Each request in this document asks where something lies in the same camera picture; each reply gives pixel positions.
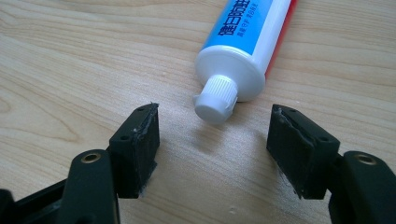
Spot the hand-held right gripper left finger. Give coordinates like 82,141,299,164
56,102,161,224

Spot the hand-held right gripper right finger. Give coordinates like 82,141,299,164
266,104,396,224

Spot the white and blue toothpaste tube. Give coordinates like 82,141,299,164
192,0,299,125

